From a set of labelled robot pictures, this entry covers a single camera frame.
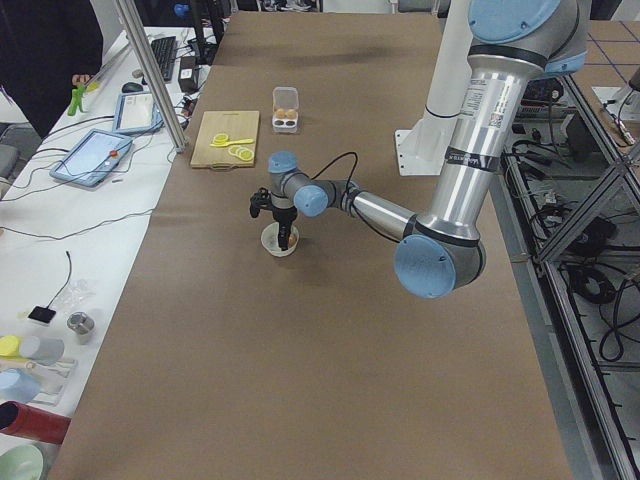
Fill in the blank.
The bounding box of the aluminium frame rail right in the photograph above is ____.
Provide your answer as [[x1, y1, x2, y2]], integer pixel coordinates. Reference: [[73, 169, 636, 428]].
[[494, 64, 639, 479]]

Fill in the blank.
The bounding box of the wooden cutting board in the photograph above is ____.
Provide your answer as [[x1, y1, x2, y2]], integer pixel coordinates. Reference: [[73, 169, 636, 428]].
[[190, 111, 260, 169]]

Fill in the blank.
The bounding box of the person in black clothes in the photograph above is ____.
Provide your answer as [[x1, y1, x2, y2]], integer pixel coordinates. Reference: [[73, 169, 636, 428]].
[[1, 0, 103, 138]]

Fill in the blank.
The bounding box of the lemon slice middle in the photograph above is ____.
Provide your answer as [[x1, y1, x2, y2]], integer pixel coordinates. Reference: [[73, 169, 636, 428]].
[[233, 147, 252, 161]]

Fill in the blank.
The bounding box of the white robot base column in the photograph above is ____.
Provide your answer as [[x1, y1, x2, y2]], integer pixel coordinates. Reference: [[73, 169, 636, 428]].
[[395, 0, 472, 176]]

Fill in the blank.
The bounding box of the white paper bowl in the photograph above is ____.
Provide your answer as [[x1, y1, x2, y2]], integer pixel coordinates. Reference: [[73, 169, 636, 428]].
[[260, 222, 300, 258]]

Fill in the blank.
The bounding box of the black power adapter box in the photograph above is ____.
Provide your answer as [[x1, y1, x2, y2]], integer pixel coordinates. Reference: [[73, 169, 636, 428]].
[[178, 56, 199, 94]]

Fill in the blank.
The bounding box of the black cable on white table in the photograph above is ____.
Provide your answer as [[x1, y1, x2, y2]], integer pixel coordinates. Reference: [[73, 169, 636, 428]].
[[0, 144, 174, 241]]

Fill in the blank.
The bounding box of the black keyboard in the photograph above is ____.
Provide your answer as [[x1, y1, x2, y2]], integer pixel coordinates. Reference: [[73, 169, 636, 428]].
[[151, 36, 177, 82]]

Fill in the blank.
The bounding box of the light blue cup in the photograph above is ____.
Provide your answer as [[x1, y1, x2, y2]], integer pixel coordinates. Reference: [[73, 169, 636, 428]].
[[0, 369, 41, 403]]

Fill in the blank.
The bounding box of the light green bowl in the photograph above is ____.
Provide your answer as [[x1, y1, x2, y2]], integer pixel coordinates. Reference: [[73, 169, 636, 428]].
[[0, 445, 44, 480]]

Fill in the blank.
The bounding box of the lemon slice back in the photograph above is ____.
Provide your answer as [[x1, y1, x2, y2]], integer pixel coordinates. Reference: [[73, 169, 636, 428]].
[[239, 149, 254, 161]]

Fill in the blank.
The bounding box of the yellow plastic cup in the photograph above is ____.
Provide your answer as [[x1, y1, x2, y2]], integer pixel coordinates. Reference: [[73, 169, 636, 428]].
[[0, 335, 22, 358]]

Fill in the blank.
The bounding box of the blue teach pendant near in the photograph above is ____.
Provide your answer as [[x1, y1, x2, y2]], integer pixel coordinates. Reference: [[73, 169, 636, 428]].
[[49, 129, 133, 187]]

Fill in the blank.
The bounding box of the clear plastic bag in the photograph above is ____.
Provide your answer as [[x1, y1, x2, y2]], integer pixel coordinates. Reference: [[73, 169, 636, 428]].
[[52, 279, 96, 313]]

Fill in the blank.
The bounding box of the yellow plastic knife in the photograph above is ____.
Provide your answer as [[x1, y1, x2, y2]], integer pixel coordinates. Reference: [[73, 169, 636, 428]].
[[224, 138, 254, 147]]

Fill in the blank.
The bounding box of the clear plastic egg box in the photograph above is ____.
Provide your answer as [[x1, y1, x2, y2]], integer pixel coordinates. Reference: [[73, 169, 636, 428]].
[[271, 86, 300, 134]]

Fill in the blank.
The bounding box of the lemon slice on knife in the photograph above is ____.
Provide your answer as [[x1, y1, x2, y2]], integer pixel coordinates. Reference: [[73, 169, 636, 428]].
[[211, 133, 230, 147]]

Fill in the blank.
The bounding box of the green toy figure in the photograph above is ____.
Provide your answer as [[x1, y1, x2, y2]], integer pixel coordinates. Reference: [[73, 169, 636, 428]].
[[67, 84, 86, 116]]

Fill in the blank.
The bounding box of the clear acrylic tray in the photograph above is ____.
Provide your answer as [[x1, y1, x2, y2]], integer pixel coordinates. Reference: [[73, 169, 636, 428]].
[[21, 357, 78, 406]]

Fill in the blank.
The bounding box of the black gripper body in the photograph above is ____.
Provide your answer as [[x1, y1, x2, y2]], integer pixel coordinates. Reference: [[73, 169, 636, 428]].
[[272, 207, 296, 230]]

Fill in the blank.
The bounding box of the grey plastic cup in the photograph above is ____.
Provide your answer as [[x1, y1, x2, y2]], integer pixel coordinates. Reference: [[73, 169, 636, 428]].
[[19, 336, 65, 365]]

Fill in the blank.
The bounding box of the aluminium frame post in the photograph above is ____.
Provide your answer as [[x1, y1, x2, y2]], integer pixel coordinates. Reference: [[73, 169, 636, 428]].
[[114, 0, 187, 153]]

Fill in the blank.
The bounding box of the blue teach pendant far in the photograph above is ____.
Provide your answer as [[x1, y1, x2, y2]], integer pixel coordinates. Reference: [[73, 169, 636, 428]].
[[112, 91, 163, 135]]

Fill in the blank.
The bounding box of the small black square device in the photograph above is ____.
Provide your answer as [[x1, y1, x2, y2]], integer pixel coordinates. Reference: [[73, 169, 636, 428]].
[[27, 306, 56, 325]]

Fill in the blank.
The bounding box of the blue teach pendant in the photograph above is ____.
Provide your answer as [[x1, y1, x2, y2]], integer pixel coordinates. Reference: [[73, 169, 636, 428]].
[[49, 129, 133, 187], [112, 91, 163, 135]]

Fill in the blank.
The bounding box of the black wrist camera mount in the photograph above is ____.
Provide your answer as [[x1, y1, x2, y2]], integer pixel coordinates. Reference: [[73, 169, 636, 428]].
[[249, 187, 273, 219]]

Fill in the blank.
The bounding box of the black computer mouse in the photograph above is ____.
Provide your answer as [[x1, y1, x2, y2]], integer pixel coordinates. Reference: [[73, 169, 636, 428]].
[[121, 82, 144, 93]]

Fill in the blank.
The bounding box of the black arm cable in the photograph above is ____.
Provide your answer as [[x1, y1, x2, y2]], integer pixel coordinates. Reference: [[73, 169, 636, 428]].
[[309, 152, 401, 241]]

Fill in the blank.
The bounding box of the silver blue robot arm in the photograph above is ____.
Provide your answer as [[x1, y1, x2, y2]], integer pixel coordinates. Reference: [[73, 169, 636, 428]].
[[250, 1, 591, 299]]

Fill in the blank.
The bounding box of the red cylinder can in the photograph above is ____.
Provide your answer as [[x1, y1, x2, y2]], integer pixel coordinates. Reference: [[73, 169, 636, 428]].
[[1, 401, 71, 445]]

